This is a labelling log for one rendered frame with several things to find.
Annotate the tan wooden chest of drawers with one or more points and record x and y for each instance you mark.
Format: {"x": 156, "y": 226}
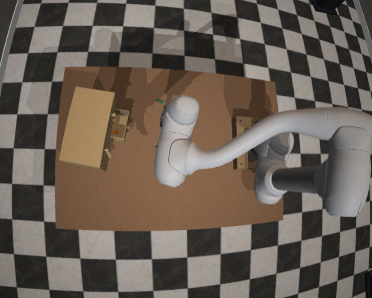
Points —
{"x": 86, "y": 127}

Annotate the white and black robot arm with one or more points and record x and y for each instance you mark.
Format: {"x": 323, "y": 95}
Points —
{"x": 342, "y": 180}

